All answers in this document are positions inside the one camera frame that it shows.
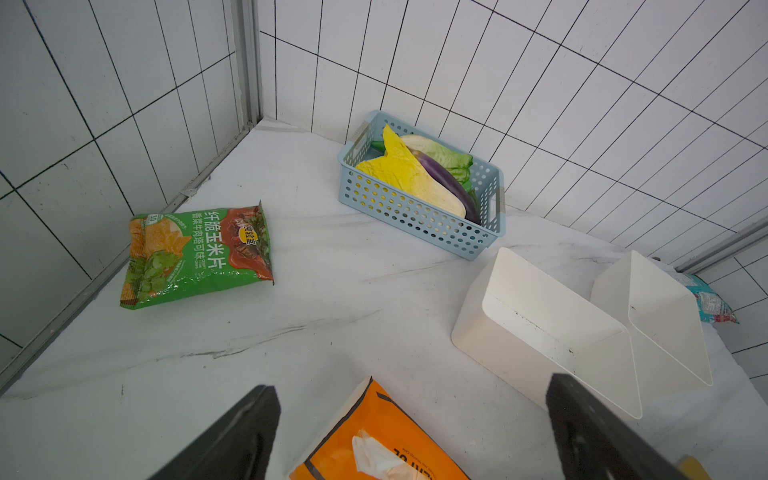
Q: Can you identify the yellow toy cabbage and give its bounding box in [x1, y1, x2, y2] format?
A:
[357, 125, 465, 218]

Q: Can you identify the purple toy eggplant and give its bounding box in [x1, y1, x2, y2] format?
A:
[411, 150, 481, 225]

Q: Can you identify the green toy lettuce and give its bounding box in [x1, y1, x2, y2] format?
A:
[375, 134, 473, 195]

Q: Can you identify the yellow box lid right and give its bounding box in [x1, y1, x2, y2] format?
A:
[677, 455, 712, 480]

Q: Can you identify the blue plastic basket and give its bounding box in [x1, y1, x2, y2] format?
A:
[338, 110, 506, 260]

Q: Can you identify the green snack bag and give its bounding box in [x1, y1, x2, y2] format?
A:
[120, 204, 274, 310]

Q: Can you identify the white tissue box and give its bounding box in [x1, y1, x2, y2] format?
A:
[590, 251, 713, 399]
[451, 248, 643, 421]

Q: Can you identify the teal snack packet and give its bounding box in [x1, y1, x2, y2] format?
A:
[651, 257, 739, 324]

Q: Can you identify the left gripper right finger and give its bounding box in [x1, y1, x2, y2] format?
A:
[546, 374, 686, 479]

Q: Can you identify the orange tissue pack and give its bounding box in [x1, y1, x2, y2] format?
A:
[287, 377, 468, 479]

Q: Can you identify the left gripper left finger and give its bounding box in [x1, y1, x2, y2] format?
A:
[152, 385, 281, 479]

